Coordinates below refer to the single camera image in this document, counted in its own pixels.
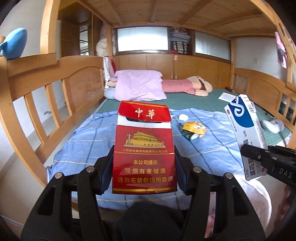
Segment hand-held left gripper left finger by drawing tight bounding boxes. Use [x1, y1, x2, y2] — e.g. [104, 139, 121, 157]
[21, 146, 115, 241]

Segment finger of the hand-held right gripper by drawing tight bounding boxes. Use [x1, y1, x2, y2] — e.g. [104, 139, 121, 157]
[268, 146, 296, 161]
[240, 144, 270, 172]

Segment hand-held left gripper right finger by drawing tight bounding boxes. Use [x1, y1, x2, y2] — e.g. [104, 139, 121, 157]
[173, 146, 267, 241]

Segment white medicine box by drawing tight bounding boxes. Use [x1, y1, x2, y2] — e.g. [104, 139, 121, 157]
[224, 94, 269, 180]

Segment green packet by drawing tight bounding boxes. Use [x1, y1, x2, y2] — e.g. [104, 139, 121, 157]
[183, 131, 200, 141]

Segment red cigarette box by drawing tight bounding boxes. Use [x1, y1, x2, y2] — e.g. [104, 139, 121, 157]
[112, 101, 178, 194]

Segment white plastic trash bag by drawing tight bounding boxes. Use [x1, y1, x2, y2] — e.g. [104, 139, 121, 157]
[206, 176, 272, 241]

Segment yellow snack bag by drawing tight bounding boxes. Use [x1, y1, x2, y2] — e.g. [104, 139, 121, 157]
[181, 122, 207, 136]

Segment white handheld vacuum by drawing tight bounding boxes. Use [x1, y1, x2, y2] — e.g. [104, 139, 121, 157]
[259, 118, 285, 133]

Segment blue striped bed sheet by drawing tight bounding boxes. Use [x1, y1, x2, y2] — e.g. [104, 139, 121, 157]
[46, 108, 248, 209]

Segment black knit cloth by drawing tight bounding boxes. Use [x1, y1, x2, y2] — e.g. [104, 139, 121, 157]
[116, 202, 183, 241]

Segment white flat board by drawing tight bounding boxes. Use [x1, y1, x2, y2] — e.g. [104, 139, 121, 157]
[218, 92, 237, 102]

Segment green quilted mattress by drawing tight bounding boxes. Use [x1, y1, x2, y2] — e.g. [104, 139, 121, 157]
[98, 88, 293, 144]

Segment plush doll with striped shirt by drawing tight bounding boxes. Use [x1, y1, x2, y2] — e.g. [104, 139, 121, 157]
[162, 76, 213, 96]

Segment pink pillow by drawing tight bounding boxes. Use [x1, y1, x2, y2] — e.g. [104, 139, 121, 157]
[114, 70, 167, 100]

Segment white hanging cloth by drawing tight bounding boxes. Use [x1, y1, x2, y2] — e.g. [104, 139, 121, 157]
[103, 57, 112, 88]

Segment pink hanging cloth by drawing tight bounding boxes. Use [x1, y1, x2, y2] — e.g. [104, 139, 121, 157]
[275, 32, 288, 69]

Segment narrow ribbed glass window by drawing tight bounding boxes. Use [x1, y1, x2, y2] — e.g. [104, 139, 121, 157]
[194, 31, 232, 61]

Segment white bundled bag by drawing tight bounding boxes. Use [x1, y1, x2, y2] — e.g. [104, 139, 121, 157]
[96, 23, 108, 56]

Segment stack of folded clothes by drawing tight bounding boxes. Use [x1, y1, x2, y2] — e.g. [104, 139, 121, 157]
[170, 27, 192, 55]

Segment wide ribbed glass window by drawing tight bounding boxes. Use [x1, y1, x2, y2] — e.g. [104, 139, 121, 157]
[117, 27, 169, 52]

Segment wooden wardrobe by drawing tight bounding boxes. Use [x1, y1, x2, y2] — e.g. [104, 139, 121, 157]
[57, 7, 104, 57]

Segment blue whale plush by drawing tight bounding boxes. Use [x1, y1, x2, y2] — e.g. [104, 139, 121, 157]
[0, 28, 28, 61]

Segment wooden bunk bed frame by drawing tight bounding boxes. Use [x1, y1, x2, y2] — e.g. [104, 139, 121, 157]
[0, 0, 296, 209]

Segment wooden wall cabinet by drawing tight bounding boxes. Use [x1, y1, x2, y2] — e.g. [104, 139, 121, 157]
[113, 53, 232, 90]

